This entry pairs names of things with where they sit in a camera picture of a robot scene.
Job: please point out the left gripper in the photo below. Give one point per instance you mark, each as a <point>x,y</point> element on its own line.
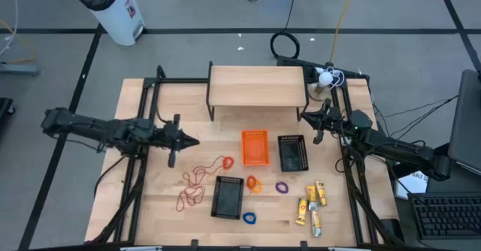
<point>173,138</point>

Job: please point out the white bulb desk lamp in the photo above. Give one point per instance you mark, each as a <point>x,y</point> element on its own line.
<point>325,79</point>

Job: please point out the white trash bin black liner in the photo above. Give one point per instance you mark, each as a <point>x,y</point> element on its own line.
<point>112,14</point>

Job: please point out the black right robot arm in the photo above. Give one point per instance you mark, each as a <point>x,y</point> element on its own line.
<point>398,149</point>

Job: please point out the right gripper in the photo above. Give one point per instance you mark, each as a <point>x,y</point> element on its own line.
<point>326,121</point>

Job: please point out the orange slotted plastic basket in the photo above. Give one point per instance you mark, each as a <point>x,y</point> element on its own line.
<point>255,149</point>

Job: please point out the black office desk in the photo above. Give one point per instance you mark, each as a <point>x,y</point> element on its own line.
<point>443,185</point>

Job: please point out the silver table clamp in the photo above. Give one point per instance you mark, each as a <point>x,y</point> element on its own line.
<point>141,248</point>
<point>349,248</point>

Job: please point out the grey laptop computer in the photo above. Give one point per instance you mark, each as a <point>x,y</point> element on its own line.
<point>466,123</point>

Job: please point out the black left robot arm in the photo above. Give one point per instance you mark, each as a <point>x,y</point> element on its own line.
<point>94,129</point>

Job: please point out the black smartphone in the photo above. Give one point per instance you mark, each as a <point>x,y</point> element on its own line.
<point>392,230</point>

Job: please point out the black chair base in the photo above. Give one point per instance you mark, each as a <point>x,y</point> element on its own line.
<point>4,108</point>

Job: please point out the white paper sheet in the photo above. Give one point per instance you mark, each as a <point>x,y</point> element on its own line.
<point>413,185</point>

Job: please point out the grey floor stand base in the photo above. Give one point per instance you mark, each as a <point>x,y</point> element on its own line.
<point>19,69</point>

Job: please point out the black aluminium table frame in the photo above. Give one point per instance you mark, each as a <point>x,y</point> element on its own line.
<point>176,80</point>

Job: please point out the wooden shelf riser black legs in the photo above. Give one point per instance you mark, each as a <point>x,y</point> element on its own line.
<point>257,85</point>

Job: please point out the black slotted plastic basket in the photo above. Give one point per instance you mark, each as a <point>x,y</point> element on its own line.
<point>227,200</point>
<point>293,157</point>

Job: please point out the black computer keyboard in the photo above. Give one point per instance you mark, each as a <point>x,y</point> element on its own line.
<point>447,215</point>

